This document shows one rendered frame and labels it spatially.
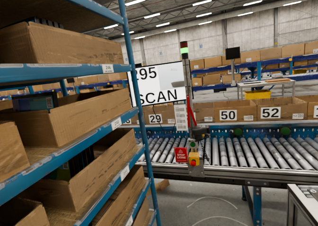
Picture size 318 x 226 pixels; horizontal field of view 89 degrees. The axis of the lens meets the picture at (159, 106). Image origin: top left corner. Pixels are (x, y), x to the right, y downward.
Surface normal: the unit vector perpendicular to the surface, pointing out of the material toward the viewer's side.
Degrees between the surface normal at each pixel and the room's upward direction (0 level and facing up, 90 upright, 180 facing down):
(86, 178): 91
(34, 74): 90
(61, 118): 90
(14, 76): 90
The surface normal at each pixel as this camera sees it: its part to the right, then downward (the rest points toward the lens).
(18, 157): 0.94, -0.05
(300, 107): -0.29, 0.25
